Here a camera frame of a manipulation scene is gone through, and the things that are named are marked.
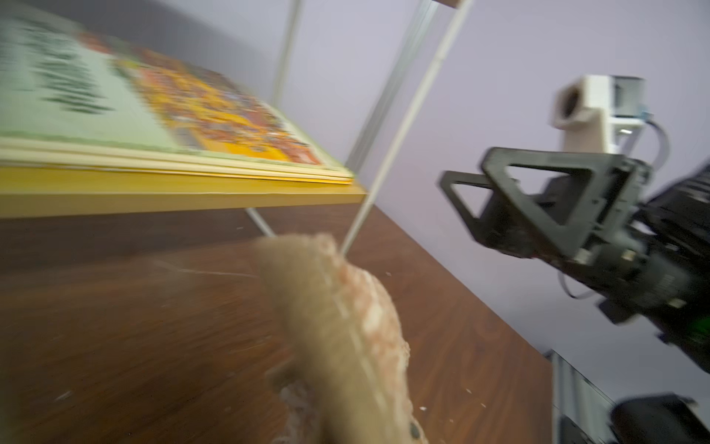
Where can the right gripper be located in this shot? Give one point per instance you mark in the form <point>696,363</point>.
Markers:
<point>599,233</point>

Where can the striped beige cloth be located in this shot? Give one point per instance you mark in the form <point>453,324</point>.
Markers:
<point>346,380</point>

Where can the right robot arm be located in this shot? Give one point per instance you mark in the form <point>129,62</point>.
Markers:
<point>669,285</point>

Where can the colourful picture book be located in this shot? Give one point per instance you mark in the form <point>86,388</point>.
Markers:
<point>71,98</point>

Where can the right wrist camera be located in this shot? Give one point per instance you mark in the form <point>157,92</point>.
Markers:
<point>600,114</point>

